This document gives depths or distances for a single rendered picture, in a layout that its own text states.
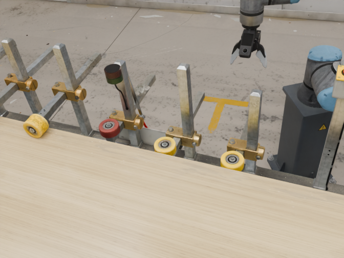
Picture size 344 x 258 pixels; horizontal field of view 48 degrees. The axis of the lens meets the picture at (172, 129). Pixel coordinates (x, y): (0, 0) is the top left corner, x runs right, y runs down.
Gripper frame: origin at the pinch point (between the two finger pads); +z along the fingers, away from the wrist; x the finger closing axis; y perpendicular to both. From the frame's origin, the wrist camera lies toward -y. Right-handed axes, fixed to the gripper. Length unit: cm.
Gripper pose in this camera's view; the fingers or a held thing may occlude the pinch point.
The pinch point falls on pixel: (248, 67)
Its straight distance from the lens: 168.7
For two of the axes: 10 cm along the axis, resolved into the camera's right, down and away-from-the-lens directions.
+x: -9.4, -1.6, 2.9
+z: 0.9, 7.2, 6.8
